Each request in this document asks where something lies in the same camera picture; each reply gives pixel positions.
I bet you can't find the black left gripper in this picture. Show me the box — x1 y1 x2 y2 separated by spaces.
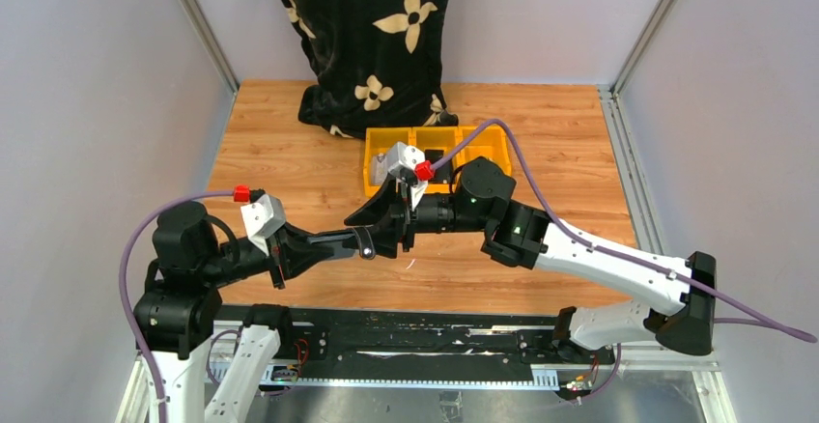
201 217 335 285

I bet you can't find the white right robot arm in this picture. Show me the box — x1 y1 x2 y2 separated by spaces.
345 157 716 363

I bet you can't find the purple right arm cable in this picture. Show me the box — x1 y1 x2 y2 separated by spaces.
432 119 819 402

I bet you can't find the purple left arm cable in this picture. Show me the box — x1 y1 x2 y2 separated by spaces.
118 189 238 423

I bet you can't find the yellow plastic bin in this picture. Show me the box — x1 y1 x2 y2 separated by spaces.
362 126 512 198

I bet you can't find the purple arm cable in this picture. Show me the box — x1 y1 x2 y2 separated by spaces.
432 119 819 402
118 189 238 423

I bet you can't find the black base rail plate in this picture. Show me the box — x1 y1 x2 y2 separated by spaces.
217 304 686 386

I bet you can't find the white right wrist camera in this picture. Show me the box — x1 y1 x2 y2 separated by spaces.
380 141 435 194

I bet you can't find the aluminium frame rail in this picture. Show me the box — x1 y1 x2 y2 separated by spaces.
179 0 240 96

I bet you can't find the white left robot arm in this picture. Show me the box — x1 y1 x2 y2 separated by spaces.
124 190 376 422

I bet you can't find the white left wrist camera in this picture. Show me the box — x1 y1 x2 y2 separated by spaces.
233 185 286 256

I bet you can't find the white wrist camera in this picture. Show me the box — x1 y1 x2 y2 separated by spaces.
233 185 286 256
380 141 435 194

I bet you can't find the black floral blanket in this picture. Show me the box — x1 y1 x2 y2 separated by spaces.
281 0 459 139

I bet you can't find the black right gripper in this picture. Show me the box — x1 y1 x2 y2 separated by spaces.
343 174 490 260

